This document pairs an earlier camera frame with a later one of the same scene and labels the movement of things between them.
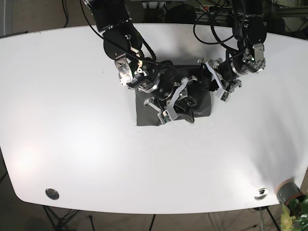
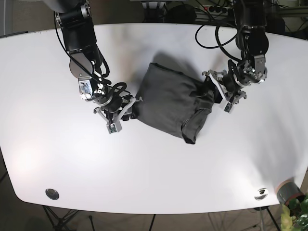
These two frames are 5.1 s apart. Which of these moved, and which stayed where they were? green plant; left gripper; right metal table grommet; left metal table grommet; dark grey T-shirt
Moved: left gripper; dark grey T-shirt
Stayed: right metal table grommet; left metal table grommet; green plant
